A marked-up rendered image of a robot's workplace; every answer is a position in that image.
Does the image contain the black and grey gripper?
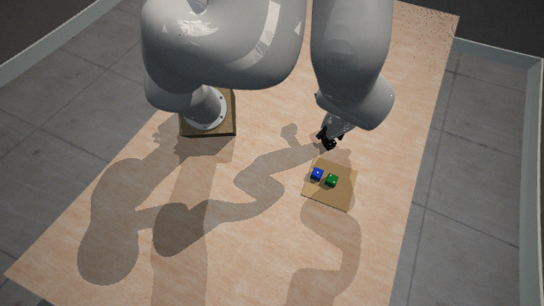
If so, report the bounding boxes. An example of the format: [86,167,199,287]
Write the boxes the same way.
[316,112,356,147]

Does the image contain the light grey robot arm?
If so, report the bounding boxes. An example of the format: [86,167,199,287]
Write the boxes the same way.
[140,0,395,131]

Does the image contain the black die with white pips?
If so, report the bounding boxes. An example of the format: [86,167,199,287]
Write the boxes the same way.
[323,139,337,150]

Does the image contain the blue die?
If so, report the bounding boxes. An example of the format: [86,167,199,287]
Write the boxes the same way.
[310,167,324,182]

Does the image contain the tan flat mat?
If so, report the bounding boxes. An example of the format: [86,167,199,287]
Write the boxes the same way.
[301,156,358,213]

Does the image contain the green die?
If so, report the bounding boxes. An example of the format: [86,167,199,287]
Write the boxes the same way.
[325,173,338,188]

